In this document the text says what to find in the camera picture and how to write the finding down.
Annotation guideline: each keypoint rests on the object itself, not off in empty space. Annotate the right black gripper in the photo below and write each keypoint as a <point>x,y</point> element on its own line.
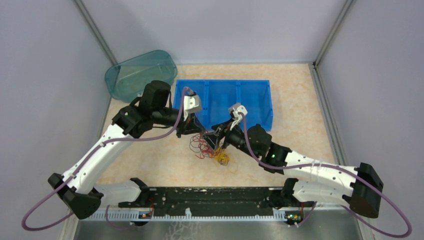
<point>212,137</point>

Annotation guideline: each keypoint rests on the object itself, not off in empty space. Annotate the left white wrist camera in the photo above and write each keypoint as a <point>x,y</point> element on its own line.
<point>192,102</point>

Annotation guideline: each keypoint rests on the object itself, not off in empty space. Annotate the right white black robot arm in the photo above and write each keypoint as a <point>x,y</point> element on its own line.
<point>308,179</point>

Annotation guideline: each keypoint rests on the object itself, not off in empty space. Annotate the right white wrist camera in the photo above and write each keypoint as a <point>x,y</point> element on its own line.
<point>235,113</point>

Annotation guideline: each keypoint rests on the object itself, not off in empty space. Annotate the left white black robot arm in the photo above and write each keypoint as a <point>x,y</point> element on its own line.
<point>148,117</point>

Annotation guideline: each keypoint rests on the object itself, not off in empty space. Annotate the white slotted cable duct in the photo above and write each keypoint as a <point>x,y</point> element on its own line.
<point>135,215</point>

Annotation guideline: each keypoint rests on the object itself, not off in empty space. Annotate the teal transparent plastic tub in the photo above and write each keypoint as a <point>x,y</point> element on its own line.
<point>127,80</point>

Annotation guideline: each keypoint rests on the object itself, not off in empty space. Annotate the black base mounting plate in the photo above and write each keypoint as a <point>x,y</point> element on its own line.
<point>217,201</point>

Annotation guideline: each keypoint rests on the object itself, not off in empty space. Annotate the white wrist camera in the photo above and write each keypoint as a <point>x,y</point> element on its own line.
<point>235,113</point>
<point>192,102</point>

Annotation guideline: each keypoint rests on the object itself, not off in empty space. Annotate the aluminium frame rail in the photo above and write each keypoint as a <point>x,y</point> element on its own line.
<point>292,194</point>

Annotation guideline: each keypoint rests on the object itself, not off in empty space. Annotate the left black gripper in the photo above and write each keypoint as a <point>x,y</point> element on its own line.
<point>191,126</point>

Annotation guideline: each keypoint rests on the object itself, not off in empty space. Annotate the blue three-compartment plastic bin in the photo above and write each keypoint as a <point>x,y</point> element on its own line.
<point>217,95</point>

